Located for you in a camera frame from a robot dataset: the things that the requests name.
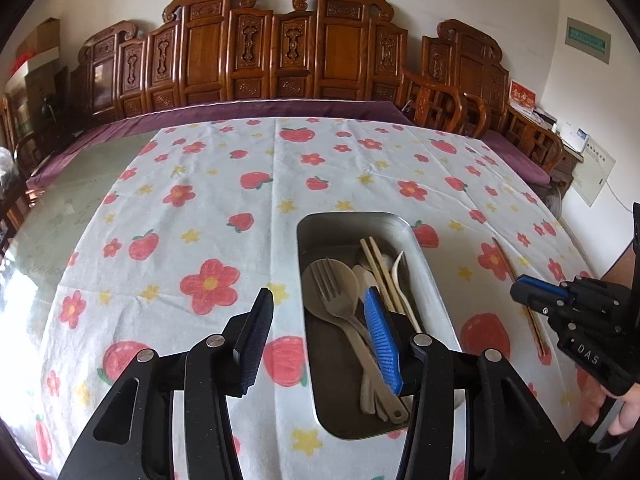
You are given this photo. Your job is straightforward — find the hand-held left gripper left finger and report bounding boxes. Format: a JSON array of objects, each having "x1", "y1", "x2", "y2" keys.
[{"x1": 60, "y1": 287, "x2": 275, "y2": 480}]

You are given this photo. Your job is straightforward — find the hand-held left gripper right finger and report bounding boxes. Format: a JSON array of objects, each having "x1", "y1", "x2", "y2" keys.
[{"x1": 363, "y1": 287, "x2": 582, "y2": 480}]

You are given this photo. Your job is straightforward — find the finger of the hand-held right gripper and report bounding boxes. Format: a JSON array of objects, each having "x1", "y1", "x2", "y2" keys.
[
  {"x1": 516, "y1": 273, "x2": 572, "y2": 297},
  {"x1": 510, "y1": 282, "x2": 552, "y2": 314}
]

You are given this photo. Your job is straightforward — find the brown wooden chopstick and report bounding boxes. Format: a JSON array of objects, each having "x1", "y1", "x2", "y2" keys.
[
  {"x1": 500, "y1": 247, "x2": 547, "y2": 357},
  {"x1": 492, "y1": 237, "x2": 544, "y2": 357}
]

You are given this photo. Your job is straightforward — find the white round plastic spoon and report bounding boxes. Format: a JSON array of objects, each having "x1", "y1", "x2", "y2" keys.
[{"x1": 359, "y1": 355, "x2": 383, "y2": 414}]

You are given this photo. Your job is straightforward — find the small white plastic spoon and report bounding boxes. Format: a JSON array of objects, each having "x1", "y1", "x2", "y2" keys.
[{"x1": 352, "y1": 264, "x2": 377, "y2": 307}]

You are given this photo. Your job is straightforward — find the cream plastic soup spoon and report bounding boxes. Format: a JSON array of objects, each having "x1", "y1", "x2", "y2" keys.
[{"x1": 391, "y1": 251, "x2": 424, "y2": 334}]

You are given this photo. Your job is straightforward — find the light tan chopstick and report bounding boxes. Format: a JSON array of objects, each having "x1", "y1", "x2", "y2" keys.
[
  {"x1": 360, "y1": 238, "x2": 401, "y2": 314},
  {"x1": 368, "y1": 236, "x2": 407, "y2": 314}
]

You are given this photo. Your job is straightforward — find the rectangular metal tray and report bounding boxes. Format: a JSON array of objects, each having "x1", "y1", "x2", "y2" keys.
[{"x1": 296, "y1": 211, "x2": 464, "y2": 441}]

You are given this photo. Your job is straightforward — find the person's right hand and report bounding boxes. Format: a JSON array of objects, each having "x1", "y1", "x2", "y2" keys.
[{"x1": 580, "y1": 365, "x2": 640, "y2": 436}]

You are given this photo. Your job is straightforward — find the purple armchair cushion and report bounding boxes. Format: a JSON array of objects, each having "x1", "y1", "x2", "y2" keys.
[{"x1": 479, "y1": 130, "x2": 552, "y2": 187}]

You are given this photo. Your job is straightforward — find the floral strawberry tablecloth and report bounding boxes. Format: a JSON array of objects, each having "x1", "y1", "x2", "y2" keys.
[{"x1": 37, "y1": 116, "x2": 597, "y2": 480}]

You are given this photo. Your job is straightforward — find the white box device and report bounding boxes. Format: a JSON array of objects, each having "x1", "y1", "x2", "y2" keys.
[{"x1": 557, "y1": 122, "x2": 591, "y2": 154}]

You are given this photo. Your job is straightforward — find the red desk calendar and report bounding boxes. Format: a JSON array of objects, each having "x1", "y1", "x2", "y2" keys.
[{"x1": 508, "y1": 80, "x2": 537, "y2": 111}]

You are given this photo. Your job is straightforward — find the carved wooden armchair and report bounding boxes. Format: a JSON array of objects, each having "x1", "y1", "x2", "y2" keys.
[{"x1": 420, "y1": 19, "x2": 567, "y2": 174}]

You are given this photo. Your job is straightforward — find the long purple bench cushion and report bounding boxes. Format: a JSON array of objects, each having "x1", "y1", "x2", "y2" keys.
[{"x1": 25, "y1": 100, "x2": 417, "y2": 192}]

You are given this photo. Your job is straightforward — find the carved wooden bench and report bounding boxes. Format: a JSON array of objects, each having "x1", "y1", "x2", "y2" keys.
[{"x1": 70, "y1": 0, "x2": 468, "y2": 133}]

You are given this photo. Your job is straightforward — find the cardboard box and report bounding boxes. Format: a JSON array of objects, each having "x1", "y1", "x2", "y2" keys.
[{"x1": 15, "y1": 17, "x2": 61, "y2": 62}]

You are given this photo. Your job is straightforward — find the white wall cable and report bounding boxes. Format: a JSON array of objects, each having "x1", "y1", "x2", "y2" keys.
[{"x1": 606, "y1": 179, "x2": 637, "y2": 214}]

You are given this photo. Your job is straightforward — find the grey green wall panel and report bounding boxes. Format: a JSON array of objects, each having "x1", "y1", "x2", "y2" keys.
[{"x1": 565, "y1": 16, "x2": 612, "y2": 65}]

